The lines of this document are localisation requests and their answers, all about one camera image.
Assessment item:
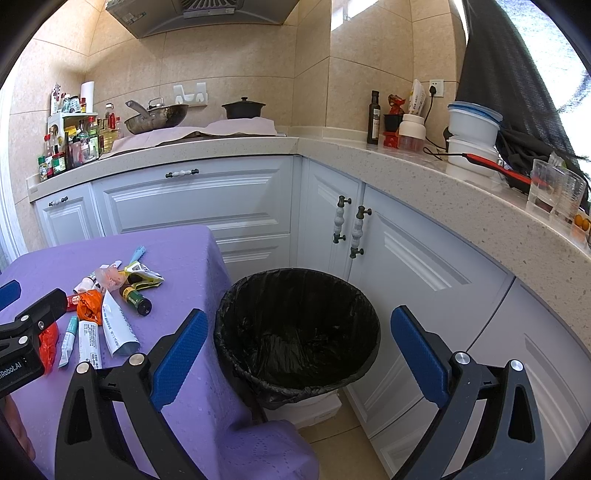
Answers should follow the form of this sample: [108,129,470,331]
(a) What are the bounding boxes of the person left hand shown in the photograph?
[3,395,36,460]

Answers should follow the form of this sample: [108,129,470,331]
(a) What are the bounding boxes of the cooking oil bottle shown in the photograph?
[98,102,119,154]

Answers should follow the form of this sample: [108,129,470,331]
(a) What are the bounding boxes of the black lined trash bin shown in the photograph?
[213,268,381,429]

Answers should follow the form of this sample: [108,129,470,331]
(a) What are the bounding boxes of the wall socket with plug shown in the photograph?
[429,79,445,97]

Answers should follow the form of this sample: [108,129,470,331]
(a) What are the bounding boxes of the corner cabinet handle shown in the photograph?
[332,195,352,244]
[349,205,373,259]

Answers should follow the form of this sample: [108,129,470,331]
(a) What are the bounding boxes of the white lidded jar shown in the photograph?
[399,114,426,152]

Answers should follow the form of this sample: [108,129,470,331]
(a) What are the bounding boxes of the small white yogurt bottle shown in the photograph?
[74,274,101,294]

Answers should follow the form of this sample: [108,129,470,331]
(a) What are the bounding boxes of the red wrapper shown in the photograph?
[39,323,59,375]

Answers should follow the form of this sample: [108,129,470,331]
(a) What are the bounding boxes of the corner cabinet right handle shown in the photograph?
[349,205,373,259]

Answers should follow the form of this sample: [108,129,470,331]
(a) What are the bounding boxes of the dark olive oil bottle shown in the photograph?
[367,90,381,145]

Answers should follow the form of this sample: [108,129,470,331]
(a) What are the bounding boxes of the stacked white containers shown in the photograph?
[447,101,503,177]

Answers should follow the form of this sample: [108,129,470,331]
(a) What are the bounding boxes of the teal white small tube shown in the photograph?
[58,315,78,368]

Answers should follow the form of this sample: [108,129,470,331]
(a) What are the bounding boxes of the white wall hook rack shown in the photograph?
[172,82,208,107]

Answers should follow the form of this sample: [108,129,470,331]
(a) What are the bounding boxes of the corner cabinet left handle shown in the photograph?
[332,195,352,244]

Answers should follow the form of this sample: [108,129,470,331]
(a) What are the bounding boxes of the pink cloth on stove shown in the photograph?
[101,117,277,158]

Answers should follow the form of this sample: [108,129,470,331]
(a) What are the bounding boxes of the range hood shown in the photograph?
[105,0,297,38]

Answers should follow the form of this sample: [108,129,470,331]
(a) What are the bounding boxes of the light blue sachet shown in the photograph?
[129,246,146,264]

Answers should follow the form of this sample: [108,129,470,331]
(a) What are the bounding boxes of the large white blue tube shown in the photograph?
[101,291,140,357]

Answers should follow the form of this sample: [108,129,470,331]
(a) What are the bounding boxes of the paper towel roll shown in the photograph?
[80,81,95,113]

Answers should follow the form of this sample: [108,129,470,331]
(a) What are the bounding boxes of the black lidded pot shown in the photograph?
[222,97,266,120]

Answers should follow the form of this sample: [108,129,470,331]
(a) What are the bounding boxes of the drawer handle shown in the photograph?
[165,168,199,179]

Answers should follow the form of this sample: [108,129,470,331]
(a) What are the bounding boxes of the small red bottle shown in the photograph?
[66,294,80,312]

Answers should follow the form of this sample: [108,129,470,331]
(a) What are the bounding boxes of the orange wrapper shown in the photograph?
[76,290,103,326]

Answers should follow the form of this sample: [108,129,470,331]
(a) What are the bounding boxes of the clear pink plastic wrapper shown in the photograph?
[94,265,127,292]

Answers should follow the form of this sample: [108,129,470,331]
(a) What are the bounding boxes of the dark hanging cloth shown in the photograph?
[456,1,590,179]

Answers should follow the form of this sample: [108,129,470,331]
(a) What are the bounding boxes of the yellow green white pouch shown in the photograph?
[123,261,164,291]

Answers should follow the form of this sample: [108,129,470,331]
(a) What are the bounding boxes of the small cabinet handle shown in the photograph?
[48,196,68,207]

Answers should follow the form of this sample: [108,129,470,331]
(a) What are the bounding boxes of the white spice rack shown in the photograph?
[47,112,100,170]

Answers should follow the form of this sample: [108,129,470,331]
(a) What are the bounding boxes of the clear glass cup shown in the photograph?
[526,159,565,218]

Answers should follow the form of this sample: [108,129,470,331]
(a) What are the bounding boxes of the purple tablecloth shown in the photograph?
[1,226,320,479]

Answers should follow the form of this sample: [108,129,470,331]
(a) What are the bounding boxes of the white green lettered tube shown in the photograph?
[78,320,102,370]

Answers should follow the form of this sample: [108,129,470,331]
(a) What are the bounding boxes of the red black container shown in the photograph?
[384,94,406,148]

